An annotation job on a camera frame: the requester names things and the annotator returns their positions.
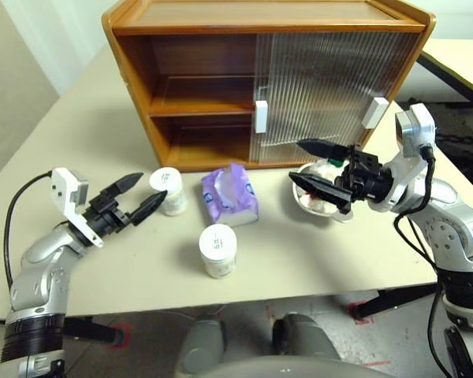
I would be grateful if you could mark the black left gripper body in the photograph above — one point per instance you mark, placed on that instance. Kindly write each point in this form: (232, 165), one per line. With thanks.
(104, 214)

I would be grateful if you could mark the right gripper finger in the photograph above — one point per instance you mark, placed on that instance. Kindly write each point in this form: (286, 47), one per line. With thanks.
(319, 147)
(321, 190)

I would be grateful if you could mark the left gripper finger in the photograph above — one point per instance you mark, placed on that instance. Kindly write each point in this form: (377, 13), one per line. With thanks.
(128, 182)
(150, 206)

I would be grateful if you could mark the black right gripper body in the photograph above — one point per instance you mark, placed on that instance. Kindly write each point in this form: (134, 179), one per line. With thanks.
(360, 177)

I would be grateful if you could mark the white bowl with food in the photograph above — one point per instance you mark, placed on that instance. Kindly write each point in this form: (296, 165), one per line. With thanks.
(311, 201)

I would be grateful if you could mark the white plastic bottle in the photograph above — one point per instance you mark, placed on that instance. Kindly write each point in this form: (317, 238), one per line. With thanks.
(174, 201)
(217, 252)

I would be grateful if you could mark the purple tissue pack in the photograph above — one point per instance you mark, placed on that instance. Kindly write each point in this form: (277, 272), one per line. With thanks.
(240, 197)

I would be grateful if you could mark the ribbed glass sliding door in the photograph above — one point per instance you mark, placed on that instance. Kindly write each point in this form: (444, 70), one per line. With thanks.
(262, 63)
(398, 51)

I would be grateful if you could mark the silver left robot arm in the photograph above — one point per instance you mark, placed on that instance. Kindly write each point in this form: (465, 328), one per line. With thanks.
(43, 256)

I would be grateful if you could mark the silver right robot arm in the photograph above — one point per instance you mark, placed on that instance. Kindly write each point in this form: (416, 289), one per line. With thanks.
(453, 232)

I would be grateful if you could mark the wooden cabinet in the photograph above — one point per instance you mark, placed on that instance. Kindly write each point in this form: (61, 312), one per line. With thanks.
(236, 23)

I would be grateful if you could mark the black table leg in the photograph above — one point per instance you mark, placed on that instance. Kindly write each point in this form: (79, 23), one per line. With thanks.
(90, 330)
(394, 301)

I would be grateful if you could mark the grey rounded robot leg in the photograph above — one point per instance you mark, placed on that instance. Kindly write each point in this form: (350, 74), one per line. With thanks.
(307, 338)
(201, 350)

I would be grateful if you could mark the grey robot torso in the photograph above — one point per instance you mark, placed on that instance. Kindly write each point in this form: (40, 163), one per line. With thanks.
(299, 370)

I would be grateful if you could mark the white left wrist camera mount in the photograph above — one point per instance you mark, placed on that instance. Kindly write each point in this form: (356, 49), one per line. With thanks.
(63, 185)

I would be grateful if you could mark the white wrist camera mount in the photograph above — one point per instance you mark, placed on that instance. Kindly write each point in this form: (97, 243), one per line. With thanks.
(63, 185)
(419, 126)

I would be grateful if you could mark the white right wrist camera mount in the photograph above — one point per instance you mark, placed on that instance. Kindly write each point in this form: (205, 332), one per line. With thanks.
(419, 126)

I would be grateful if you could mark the cream table with black frame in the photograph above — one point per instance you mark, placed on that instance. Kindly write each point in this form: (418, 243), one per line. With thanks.
(469, 59)

